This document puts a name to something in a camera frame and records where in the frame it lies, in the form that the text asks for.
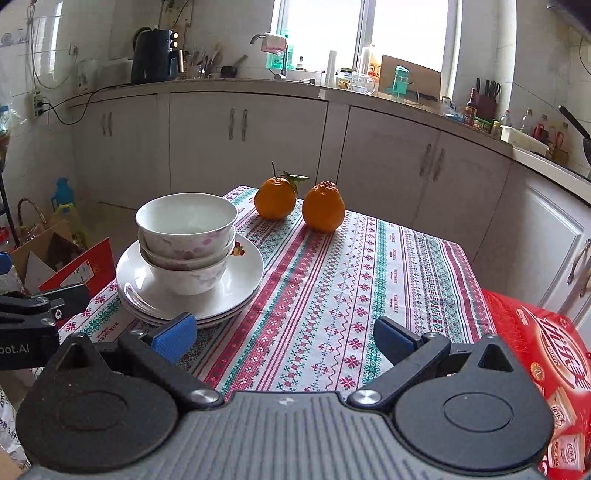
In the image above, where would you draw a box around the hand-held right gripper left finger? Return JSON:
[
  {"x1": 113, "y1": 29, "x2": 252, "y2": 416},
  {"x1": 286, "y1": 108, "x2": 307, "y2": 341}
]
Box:
[{"x1": 59, "y1": 312, "x2": 225, "y2": 411}]

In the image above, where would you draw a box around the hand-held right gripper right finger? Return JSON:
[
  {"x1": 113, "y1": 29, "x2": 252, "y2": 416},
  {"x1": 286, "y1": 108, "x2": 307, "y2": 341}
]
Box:
[{"x1": 348, "y1": 316, "x2": 516, "y2": 412}]

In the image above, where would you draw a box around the white plate with fruit print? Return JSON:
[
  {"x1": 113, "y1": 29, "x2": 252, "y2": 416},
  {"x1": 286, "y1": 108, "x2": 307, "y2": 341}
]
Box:
[
  {"x1": 127, "y1": 305, "x2": 245, "y2": 330},
  {"x1": 121, "y1": 295, "x2": 259, "y2": 324}
]

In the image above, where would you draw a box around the white floral ceramic bowl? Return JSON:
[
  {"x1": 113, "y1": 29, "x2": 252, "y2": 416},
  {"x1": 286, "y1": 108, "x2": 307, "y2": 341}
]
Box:
[
  {"x1": 135, "y1": 193, "x2": 239, "y2": 260},
  {"x1": 144, "y1": 256, "x2": 230, "y2": 296},
  {"x1": 138, "y1": 235, "x2": 236, "y2": 271}
]

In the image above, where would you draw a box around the stained white fruit print plate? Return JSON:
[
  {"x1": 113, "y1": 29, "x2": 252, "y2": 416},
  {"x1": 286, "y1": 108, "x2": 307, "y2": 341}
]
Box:
[{"x1": 115, "y1": 233, "x2": 265, "y2": 319}]

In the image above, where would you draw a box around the brown cardboard box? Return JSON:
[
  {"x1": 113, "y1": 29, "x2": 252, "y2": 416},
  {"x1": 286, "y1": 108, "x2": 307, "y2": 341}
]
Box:
[{"x1": 9, "y1": 219, "x2": 88, "y2": 296}]

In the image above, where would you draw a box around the red cardboard box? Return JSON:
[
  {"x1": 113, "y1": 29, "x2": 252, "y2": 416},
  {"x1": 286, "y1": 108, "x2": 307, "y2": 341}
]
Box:
[{"x1": 38, "y1": 237, "x2": 116, "y2": 299}]

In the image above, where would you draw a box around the white printed bag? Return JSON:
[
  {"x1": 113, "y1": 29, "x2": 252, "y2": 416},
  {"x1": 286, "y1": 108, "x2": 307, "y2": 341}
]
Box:
[{"x1": 0, "y1": 383, "x2": 29, "y2": 468}]

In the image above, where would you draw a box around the patterned striped tablecloth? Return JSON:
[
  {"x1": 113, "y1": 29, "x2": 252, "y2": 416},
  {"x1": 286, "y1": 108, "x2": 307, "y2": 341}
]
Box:
[{"x1": 58, "y1": 185, "x2": 498, "y2": 403}]

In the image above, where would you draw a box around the blue plastic bottle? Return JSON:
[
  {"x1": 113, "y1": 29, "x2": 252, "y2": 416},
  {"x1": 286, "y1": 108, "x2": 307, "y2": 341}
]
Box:
[{"x1": 51, "y1": 177, "x2": 75, "y2": 214}]

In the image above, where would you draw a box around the bumpy orange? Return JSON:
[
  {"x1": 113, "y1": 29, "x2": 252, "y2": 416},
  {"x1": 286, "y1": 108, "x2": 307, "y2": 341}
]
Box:
[{"x1": 302, "y1": 180, "x2": 346, "y2": 233}]

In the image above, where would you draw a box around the red snack package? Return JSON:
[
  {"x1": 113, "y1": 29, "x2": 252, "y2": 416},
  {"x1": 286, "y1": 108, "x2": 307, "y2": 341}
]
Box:
[{"x1": 481, "y1": 289, "x2": 591, "y2": 480}]

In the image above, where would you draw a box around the orange with stem and leaf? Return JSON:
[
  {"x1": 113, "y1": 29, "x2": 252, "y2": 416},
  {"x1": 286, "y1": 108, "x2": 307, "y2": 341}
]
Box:
[{"x1": 254, "y1": 161, "x2": 310, "y2": 220}]

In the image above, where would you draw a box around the translucent white jug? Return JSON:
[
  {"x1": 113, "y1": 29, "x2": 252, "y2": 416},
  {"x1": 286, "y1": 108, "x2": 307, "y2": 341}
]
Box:
[{"x1": 76, "y1": 59, "x2": 100, "y2": 92}]

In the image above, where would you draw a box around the white kitchen cabinet unit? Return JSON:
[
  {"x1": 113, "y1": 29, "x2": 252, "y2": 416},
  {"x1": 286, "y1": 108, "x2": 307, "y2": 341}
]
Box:
[{"x1": 68, "y1": 79, "x2": 591, "y2": 333}]

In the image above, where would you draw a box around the white plastic tray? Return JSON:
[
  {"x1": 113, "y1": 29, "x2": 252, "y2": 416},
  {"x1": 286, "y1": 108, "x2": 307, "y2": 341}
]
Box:
[{"x1": 500, "y1": 124, "x2": 551, "y2": 156}]

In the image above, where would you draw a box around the cooking oil bottle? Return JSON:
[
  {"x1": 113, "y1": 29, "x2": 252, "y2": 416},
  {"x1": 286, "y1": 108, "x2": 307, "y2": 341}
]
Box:
[{"x1": 551, "y1": 122, "x2": 572, "y2": 163}]

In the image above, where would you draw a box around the teal drinking bottle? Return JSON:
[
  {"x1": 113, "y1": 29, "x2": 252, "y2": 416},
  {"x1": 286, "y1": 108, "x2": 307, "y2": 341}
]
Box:
[{"x1": 393, "y1": 65, "x2": 413, "y2": 100}]

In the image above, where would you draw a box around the glass mug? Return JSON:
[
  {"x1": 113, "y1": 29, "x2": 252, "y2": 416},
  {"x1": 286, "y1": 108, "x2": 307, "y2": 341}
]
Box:
[{"x1": 352, "y1": 71, "x2": 380, "y2": 96}]

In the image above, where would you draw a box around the knife block with knives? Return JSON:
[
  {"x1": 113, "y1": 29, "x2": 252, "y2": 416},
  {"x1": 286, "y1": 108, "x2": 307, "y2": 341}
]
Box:
[{"x1": 475, "y1": 78, "x2": 502, "y2": 119}]

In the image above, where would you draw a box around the dark blue air fryer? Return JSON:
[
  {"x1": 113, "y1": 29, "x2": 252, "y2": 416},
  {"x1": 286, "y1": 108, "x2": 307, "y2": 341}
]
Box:
[{"x1": 130, "y1": 27, "x2": 180, "y2": 85}]

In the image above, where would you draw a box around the brown cardboard sheet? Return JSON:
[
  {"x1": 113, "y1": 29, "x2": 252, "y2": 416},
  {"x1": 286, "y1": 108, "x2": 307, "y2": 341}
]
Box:
[{"x1": 379, "y1": 54, "x2": 443, "y2": 101}]

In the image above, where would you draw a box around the small black pot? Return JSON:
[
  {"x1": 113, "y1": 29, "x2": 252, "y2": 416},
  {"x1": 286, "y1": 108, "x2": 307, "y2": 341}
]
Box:
[{"x1": 220, "y1": 54, "x2": 249, "y2": 78}]

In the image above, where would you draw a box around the black wok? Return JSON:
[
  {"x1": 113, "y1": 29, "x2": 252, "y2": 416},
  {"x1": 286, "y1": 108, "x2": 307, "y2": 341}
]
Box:
[{"x1": 558, "y1": 104, "x2": 591, "y2": 168}]

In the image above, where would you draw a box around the utensil holder with utensils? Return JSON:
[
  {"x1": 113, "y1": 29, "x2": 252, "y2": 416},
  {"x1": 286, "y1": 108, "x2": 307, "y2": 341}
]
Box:
[{"x1": 185, "y1": 43, "x2": 223, "y2": 80}]

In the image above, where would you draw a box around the orange drink bottle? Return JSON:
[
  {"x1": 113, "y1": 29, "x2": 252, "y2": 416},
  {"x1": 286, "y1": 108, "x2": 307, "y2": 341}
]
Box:
[{"x1": 358, "y1": 44, "x2": 382, "y2": 77}]

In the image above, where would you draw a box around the metal kitchen faucet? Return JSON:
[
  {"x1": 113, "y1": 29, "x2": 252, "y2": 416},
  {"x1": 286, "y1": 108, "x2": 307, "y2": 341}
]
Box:
[{"x1": 250, "y1": 32, "x2": 291, "y2": 81}]

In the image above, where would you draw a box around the green dish soap bottle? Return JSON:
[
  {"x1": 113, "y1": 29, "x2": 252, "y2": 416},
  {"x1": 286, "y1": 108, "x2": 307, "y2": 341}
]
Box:
[{"x1": 265, "y1": 50, "x2": 296, "y2": 71}]

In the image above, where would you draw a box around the kitchen window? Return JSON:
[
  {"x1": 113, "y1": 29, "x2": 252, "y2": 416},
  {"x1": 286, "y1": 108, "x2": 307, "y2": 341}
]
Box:
[{"x1": 270, "y1": 0, "x2": 462, "y2": 100}]

